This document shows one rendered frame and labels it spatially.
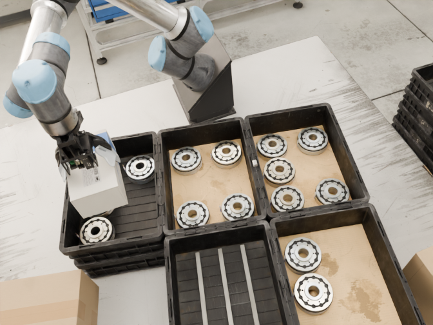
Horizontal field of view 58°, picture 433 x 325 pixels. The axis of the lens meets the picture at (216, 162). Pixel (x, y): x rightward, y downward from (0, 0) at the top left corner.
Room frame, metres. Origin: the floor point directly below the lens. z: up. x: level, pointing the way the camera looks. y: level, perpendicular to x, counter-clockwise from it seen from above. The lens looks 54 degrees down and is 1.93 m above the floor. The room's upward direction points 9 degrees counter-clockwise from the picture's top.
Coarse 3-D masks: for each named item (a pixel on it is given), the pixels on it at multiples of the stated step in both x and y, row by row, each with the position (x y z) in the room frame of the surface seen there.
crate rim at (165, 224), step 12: (216, 120) 0.91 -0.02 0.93; (228, 120) 0.90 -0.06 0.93; (240, 120) 0.89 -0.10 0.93; (168, 132) 0.89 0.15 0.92; (252, 156) 0.73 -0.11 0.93; (252, 168) 0.68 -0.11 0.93; (264, 204) 0.55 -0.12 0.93; (264, 216) 0.52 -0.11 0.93; (180, 228) 0.52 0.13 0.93; (192, 228) 0.52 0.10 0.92; (204, 228) 0.51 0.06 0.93
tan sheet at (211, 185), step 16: (208, 144) 0.89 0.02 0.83; (240, 144) 0.86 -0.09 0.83; (208, 160) 0.82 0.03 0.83; (176, 176) 0.77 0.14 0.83; (192, 176) 0.76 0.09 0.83; (208, 176) 0.75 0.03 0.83; (224, 176) 0.74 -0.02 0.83; (240, 176) 0.73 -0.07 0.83; (176, 192) 0.71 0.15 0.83; (192, 192) 0.70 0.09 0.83; (208, 192) 0.69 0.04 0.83; (224, 192) 0.68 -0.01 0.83; (240, 192) 0.67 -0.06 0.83; (176, 208) 0.64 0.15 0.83; (208, 208) 0.63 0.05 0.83; (240, 208) 0.61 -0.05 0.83; (176, 224) 0.59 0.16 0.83
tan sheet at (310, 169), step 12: (288, 132) 0.88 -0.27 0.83; (288, 144) 0.83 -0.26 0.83; (288, 156) 0.78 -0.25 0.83; (300, 156) 0.77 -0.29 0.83; (312, 156) 0.77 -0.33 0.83; (324, 156) 0.76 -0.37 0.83; (300, 168) 0.72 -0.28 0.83; (312, 168) 0.72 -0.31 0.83; (324, 168) 0.71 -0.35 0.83; (336, 168) 0.70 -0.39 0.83; (264, 180) 0.70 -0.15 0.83; (300, 180) 0.68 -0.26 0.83; (312, 180) 0.67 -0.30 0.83; (312, 192) 0.63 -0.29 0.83; (312, 204) 0.58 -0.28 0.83
